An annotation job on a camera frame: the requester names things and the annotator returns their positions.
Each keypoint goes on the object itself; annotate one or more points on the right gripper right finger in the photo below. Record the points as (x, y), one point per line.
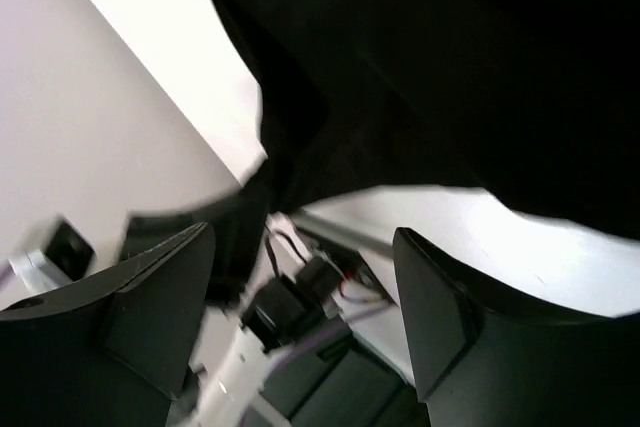
(486, 354)

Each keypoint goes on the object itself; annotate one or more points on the black skirt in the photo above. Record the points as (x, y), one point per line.
(534, 101)

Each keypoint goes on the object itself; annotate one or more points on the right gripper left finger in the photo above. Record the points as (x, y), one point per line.
(111, 349)

